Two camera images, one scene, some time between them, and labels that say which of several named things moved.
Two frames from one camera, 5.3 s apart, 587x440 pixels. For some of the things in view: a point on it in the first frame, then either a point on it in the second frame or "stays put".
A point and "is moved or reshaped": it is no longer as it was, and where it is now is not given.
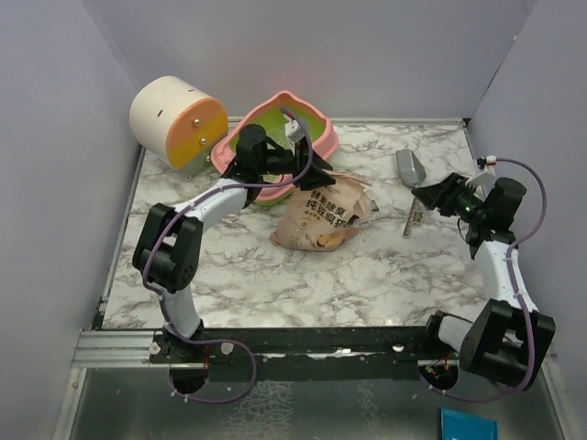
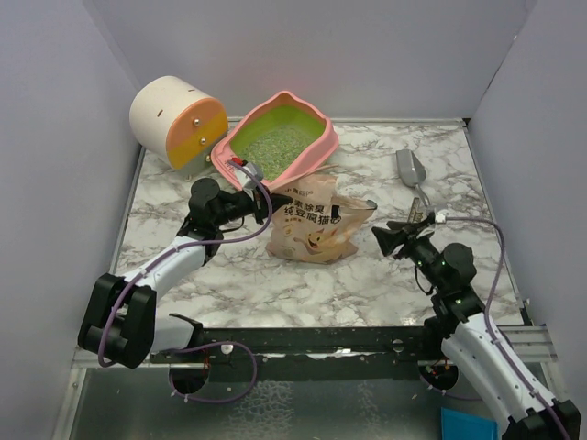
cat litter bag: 324,218 is moved or reshaped
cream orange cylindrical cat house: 177,122 stays put
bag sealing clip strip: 415,216 stays put
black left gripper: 313,179 → 260,204
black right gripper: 444,194 → 390,239
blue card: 455,425 stays put
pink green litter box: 269,115 stays put
